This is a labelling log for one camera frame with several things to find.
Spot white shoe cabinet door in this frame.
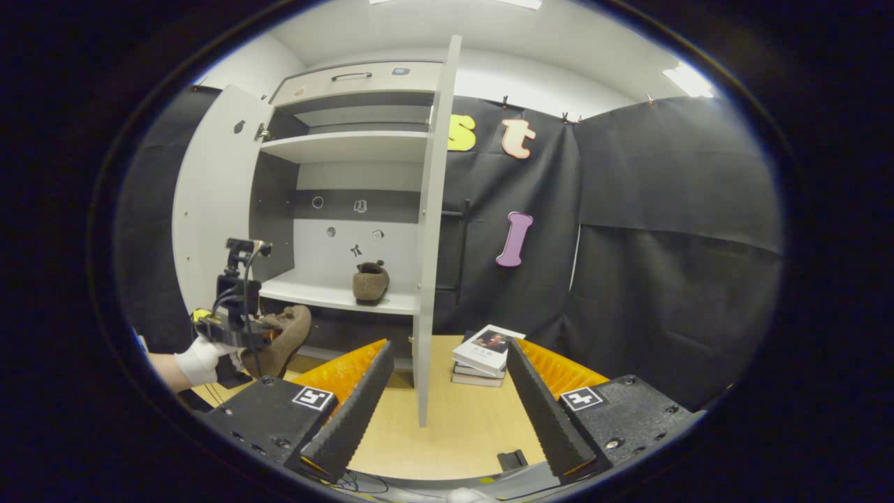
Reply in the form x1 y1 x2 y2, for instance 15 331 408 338
412 35 463 428
171 84 274 316

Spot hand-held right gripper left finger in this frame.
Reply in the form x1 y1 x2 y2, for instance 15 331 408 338
203 340 395 483

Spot white cabinet drawer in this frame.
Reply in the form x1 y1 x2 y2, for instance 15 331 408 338
271 61 444 107

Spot white shoe cabinet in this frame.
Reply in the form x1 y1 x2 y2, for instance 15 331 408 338
250 61 448 371

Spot brown shoe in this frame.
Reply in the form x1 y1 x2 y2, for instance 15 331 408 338
351 260 390 306
241 305 313 380

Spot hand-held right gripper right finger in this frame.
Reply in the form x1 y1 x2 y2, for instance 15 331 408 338
506 338 699 484

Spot black backdrop cloth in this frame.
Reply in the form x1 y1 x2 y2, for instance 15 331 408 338
115 84 783 413

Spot grey book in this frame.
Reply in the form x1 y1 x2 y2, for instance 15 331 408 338
450 363 505 388

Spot white portrait book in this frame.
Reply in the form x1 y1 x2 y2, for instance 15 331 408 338
453 325 526 375

